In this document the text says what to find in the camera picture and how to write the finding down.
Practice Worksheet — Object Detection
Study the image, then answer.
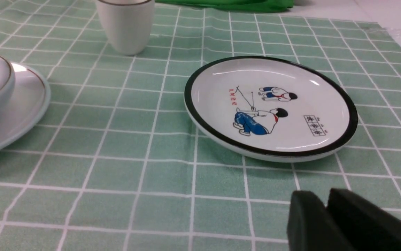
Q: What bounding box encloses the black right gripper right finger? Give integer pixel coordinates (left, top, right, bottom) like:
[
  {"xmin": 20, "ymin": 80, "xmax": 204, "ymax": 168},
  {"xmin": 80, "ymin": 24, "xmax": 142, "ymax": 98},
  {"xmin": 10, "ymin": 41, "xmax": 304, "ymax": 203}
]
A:
[{"xmin": 327, "ymin": 188, "xmax": 401, "ymax": 251}]

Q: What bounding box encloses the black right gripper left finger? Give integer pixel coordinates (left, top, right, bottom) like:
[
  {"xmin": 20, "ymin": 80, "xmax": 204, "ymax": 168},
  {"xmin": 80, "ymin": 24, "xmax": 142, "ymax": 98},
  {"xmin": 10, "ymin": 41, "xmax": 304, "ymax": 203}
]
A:
[{"xmin": 287, "ymin": 190, "xmax": 355, "ymax": 251}]

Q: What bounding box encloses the black-rimmed illustrated plate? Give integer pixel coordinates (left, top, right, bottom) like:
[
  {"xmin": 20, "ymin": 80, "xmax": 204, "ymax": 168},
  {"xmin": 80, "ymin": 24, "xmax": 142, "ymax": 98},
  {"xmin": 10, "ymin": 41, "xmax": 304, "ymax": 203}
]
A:
[{"xmin": 184, "ymin": 56, "xmax": 358, "ymax": 163}]

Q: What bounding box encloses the green checkered tablecloth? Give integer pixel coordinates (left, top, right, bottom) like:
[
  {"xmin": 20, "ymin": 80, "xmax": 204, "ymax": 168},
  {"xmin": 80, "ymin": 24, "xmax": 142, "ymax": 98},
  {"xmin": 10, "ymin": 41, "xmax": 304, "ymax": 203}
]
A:
[{"xmin": 0, "ymin": 0, "xmax": 401, "ymax": 251}]

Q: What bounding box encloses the green backdrop cloth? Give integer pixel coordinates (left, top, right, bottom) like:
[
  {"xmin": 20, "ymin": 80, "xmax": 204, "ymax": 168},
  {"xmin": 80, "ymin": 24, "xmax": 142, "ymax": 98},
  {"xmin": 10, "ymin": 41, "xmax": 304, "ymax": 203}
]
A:
[{"xmin": 155, "ymin": 0, "xmax": 294, "ymax": 13}]

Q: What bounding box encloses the white black-rimmed cup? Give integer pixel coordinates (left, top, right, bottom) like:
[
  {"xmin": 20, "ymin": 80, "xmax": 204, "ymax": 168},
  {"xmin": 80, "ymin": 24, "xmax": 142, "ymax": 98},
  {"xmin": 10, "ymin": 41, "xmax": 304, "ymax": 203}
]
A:
[{"xmin": 95, "ymin": 0, "xmax": 155, "ymax": 55}]

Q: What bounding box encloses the pale blue gold-rimmed plate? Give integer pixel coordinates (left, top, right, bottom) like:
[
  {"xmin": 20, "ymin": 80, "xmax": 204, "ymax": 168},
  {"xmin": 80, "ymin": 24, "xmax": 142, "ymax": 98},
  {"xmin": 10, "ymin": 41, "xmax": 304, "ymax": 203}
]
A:
[{"xmin": 0, "ymin": 62, "xmax": 51, "ymax": 150}]

